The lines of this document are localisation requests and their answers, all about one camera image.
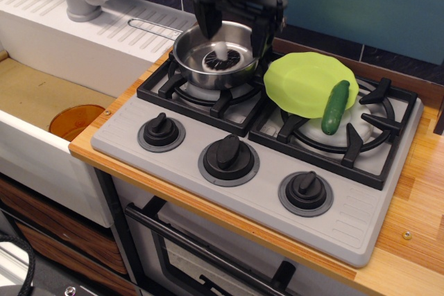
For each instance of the oven door with black handle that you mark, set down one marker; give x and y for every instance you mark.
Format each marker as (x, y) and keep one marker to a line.
(192, 256)

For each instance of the black left stove knob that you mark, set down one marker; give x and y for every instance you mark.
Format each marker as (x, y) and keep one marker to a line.
(161, 134)

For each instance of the lime green plastic plate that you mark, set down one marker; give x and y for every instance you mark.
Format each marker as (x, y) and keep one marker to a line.
(301, 83)

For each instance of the green toy pickle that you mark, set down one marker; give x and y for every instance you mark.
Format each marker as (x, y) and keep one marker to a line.
(335, 107)

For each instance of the black left burner grate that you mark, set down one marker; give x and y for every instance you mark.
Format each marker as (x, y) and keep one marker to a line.
(237, 110)

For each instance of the grey toy stove top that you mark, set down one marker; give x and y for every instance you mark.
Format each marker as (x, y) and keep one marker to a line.
(347, 231)

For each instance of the black stove knob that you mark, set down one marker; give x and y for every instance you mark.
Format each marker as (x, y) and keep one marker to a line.
(228, 162)
(305, 194)
(161, 134)

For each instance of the black right stove knob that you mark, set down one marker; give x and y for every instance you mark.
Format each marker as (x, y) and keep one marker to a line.
(305, 194)

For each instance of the black middle stove knob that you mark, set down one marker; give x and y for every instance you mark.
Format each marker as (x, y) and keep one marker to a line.
(228, 162)

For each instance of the wooden drawer fronts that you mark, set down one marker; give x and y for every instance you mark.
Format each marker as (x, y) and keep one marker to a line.
(66, 238)

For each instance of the black right burner grate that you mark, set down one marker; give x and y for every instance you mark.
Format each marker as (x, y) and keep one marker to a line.
(370, 145)

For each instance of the stainless steel pot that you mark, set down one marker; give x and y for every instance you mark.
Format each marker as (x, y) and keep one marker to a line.
(190, 47)

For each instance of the white toy mushroom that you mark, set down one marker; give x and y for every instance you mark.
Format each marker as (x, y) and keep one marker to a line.
(222, 59)

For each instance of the black burner grate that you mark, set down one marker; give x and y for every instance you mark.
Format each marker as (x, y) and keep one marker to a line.
(237, 110)
(370, 145)

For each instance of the white toy sink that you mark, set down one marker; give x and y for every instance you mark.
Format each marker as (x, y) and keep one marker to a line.
(50, 63)

